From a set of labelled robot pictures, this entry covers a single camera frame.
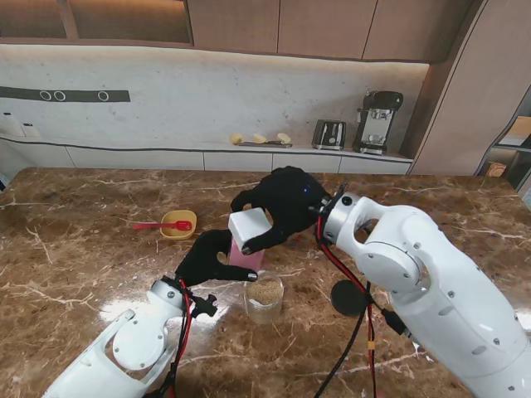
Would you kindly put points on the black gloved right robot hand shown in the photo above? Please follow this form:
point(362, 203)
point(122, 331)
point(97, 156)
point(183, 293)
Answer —
point(286, 203)

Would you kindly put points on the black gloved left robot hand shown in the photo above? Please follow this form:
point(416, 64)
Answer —
point(205, 259)

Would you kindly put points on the pink container with white lid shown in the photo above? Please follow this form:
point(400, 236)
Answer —
point(245, 259)

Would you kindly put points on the white square container lid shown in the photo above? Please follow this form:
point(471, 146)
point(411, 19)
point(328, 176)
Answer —
point(249, 226)

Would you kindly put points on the red plastic spoon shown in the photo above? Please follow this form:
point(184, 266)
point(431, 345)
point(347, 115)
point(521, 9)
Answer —
point(166, 226)

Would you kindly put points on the clear grain jar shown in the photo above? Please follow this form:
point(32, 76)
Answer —
point(265, 302)

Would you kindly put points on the black round jar lid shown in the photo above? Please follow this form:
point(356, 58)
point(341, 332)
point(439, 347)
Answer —
point(346, 298)

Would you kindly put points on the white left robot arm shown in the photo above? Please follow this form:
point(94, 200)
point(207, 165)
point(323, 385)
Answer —
point(116, 348)

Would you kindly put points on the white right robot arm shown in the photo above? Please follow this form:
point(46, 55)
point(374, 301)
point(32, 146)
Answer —
point(431, 290)

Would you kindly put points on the yellow plastic bowl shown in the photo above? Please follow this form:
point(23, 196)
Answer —
point(176, 232)

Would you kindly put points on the white counter with drawers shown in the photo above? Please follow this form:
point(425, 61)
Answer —
point(236, 161)

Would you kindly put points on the yellow lemon piece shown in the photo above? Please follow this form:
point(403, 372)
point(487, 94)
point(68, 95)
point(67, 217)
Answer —
point(236, 138)
point(259, 138)
point(284, 137)

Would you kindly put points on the dark cutting board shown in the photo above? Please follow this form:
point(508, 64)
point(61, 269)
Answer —
point(257, 144)

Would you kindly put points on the black and silver toaster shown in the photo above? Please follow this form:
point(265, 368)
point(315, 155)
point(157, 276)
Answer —
point(329, 134)

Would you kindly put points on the black espresso machine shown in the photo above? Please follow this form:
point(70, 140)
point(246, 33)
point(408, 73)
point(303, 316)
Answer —
point(377, 120)

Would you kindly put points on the tall brown cabinet panel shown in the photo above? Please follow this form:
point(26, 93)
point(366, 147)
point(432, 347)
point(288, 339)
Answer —
point(456, 103)

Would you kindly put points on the small wooden box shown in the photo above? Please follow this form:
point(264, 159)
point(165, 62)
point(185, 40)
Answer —
point(495, 169)

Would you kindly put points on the dark open shelf unit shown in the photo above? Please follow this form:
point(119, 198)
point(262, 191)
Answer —
point(520, 161)

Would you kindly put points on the tan book on shelf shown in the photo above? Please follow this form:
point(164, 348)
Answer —
point(520, 130)

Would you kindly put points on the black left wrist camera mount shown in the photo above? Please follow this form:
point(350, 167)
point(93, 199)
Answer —
point(203, 306)

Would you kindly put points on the brown wall cabinets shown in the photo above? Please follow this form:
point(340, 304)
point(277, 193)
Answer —
point(315, 29)

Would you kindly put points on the black wall power strip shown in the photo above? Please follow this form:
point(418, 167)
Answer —
point(83, 96)

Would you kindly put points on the white wall device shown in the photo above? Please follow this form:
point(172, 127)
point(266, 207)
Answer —
point(30, 129)
point(6, 122)

